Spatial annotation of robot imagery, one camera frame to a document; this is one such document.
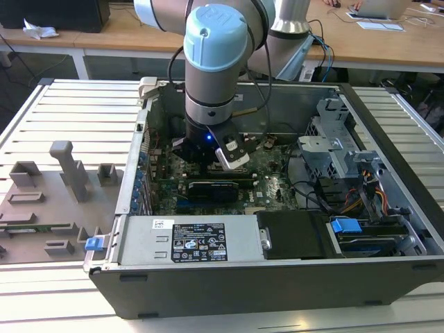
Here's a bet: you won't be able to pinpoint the black RAM slot bank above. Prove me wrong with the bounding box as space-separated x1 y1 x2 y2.
157 173 258 189

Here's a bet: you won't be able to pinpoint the black plastic shroud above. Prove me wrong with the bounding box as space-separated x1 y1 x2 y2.
256 211 344 261

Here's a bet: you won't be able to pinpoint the coloured wire bundle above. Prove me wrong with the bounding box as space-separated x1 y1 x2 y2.
345 168 388 214

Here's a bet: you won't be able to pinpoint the blue expansion slot retainers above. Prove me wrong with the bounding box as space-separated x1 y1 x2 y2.
130 148 146 214

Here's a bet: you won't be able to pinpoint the blue cable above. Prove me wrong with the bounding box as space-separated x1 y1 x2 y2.
311 33 336 83

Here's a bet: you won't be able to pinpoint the white socket box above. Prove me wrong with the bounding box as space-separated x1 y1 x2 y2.
298 66 316 83

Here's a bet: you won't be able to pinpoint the black cable in case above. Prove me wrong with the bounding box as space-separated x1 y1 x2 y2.
286 142 334 212

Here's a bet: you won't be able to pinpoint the silver laptop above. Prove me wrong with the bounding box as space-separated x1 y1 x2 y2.
350 0 409 20

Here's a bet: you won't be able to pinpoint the black open PC case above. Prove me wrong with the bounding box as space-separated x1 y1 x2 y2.
82 76 444 320

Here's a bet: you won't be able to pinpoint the hard disk in blue carrier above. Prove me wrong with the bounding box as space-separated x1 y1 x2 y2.
329 215 409 258

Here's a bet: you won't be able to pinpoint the black graphics card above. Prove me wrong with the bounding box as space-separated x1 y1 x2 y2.
187 180 240 204

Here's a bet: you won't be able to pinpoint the green motherboard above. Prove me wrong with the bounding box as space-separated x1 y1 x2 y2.
147 133 302 216

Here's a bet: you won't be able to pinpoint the grey power supply unit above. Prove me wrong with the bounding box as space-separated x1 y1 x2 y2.
117 214 263 264

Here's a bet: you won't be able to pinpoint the grey parts rack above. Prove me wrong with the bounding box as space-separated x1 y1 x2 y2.
0 140 126 266

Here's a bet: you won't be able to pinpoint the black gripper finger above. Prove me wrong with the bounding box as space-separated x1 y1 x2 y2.
238 137 260 156
171 136 209 174

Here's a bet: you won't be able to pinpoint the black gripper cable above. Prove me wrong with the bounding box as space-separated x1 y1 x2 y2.
168 44 275 137

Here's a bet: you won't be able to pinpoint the black box on desk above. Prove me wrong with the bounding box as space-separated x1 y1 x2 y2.
0 0 111 34

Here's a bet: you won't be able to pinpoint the grey plastic case latch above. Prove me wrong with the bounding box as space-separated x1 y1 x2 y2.
138 76 160 100

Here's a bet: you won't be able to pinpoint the green RAM stick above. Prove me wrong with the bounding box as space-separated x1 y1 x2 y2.
0 224 72 234

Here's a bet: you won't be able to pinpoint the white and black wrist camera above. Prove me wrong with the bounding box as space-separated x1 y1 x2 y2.
207 121 251 171

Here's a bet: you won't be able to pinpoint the white paper sheet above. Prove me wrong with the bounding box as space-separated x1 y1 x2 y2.
356 20 406 32

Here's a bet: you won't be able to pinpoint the metal drive cage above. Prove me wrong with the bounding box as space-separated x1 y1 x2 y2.
297 99 382 181

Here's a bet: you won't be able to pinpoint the crumpled white paper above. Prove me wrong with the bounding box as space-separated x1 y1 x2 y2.
22 17 60 39

